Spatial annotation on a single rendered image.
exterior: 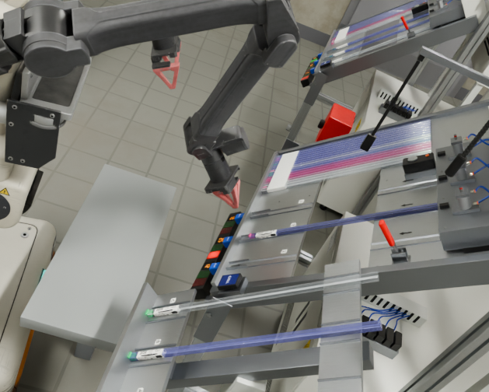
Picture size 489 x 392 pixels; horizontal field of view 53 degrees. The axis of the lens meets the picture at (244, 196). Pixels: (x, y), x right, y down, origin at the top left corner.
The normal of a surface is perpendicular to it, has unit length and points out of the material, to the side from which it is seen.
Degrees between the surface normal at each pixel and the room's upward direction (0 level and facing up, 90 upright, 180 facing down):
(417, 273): 90
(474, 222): 44
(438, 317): 0
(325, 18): 90
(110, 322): 0
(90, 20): 34
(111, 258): 0
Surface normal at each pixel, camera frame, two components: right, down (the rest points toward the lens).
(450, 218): -0.40, -0.81
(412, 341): 0.33, -0.71
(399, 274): -0.29, 0.55
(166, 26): 0.18, 0.88
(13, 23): -0.25, -0.33
